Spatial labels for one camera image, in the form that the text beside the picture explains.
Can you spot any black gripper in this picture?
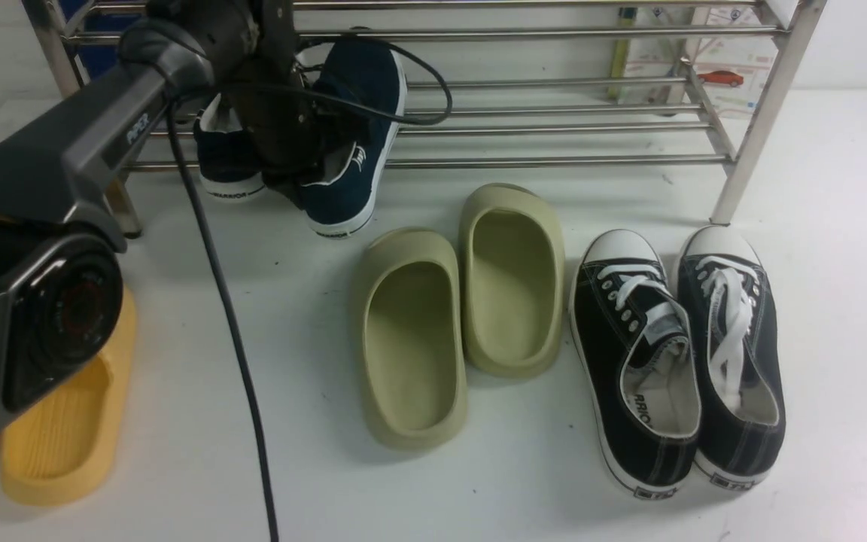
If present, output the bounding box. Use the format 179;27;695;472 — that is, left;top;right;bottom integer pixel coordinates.
227;1;324;209

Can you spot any navy canvas shoe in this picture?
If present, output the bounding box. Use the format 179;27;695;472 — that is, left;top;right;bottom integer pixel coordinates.
193;93;265;202
298;41;407;238

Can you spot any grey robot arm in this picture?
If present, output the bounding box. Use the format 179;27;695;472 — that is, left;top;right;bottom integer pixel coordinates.
0;1;324;431

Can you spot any stainless steel shoe rack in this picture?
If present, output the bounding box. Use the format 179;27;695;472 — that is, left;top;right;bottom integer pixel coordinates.
22;1;825;238

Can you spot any blue box behind rack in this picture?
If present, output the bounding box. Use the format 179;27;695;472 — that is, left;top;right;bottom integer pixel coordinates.
58;1;141;81

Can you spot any left olive foam slipper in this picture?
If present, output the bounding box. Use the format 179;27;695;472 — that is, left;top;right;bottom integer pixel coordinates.
348;229;467;452

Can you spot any olive foam slipper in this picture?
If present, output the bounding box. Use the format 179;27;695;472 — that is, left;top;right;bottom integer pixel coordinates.
460;183;567;379
348;229;467;452

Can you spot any right olive foam slipper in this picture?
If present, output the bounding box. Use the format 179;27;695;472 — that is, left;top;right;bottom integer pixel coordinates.
460;183;567;379

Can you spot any right yellow rubber slipper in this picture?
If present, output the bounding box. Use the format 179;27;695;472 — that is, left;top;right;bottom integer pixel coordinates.
1;288;138;507

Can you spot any left black lace-up sneaker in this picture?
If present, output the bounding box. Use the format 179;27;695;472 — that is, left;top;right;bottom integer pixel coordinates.
568;229;702;501

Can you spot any black lace-up sneaker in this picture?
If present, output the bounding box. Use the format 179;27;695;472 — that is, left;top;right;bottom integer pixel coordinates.
674;225;786;492
568;229;702;501

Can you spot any white printed box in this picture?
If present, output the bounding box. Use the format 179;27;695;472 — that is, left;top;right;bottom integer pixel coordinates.
611;5;777;119

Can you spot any right black lace-up sneaker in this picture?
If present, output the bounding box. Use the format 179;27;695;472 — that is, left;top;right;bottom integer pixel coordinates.
674;225;786;492

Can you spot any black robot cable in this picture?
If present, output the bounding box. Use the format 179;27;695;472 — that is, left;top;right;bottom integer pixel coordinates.
165;36;454;542

